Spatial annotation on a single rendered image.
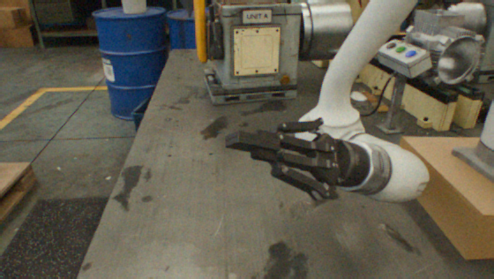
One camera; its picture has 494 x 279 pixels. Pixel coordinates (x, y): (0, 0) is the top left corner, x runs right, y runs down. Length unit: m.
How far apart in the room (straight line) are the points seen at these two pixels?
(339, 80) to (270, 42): 0.68
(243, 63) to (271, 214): 0.68
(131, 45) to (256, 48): 1.88
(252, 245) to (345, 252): 0.19
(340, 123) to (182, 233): 0.40
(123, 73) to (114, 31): 0.34
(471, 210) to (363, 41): 0.38
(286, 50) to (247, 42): 0.16
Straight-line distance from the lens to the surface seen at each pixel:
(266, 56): 1.36
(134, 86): 3.18
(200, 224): 0.81
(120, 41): 3.10
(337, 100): 0.72
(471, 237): 0.81
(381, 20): 0.60
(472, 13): 1.82
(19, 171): 2.57
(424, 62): 1.14
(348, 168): 0.56
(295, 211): 0.84
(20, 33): 6.72
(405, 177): 0.66
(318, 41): 1.44
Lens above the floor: 1.33
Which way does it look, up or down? 29 degrees down
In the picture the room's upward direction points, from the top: straight up
